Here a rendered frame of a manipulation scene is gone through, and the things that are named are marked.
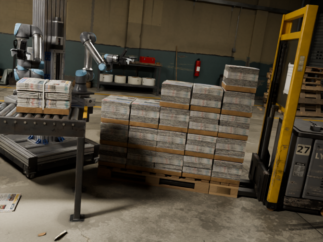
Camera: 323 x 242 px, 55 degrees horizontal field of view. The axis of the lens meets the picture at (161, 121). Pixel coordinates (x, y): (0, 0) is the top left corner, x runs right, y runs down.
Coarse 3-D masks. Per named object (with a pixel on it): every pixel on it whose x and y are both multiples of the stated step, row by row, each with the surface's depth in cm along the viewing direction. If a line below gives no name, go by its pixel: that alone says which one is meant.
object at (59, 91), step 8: (56, 80) 258; (48, 88) 234; (56, 88) 235; (64, 88) 236; (48, 96) 235; (56, 96) 236; (64, 96) 237; (48, 104) 237; (56, 104) 238; (64, 104) 239
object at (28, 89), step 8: (24, 80) 239; (32, 80) 243; (40, 80) 250; (16, 88) 229; (24, 88) 231; (32, 88) 231; (24, 96) 231; (32, 96) 233; (24, 104) 233; (32, 104) 234
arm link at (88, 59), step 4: (88, 32) 341; (92, 36) 342; (92, 40) 344; (88, 52) 347; (88, 56) 348; (84, 60) 351; (88, 60) 349; (84, 64) 351; (88, 64) 350; (84, 68) 351; (88, 68) 351; (88, 72) 351; (92, 72) 355; (92, 76) 357; (88, 80) 354
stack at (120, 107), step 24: (120, 96) 337; (144, 120) 308; (168, 120) 305; (192, 120) 303; (216, 120) 301; (144, 144) 313; (168, 144) 311; (192, 144) 308; (120, 168) 322; (168, 168) 316; (192, 168) 313
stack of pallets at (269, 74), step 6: (306, 66) 838; (270, 72) 892; (306, 72) 841; (312, 72) 836; (318, 72) 877; (270, 78) 887; (306, 78) 894; (312, 78) 853; (318, 78) 854; (306, 84) 896; (312, 84) 850; (318, 84) 855; (264, 96) 908; (264, 102) 907
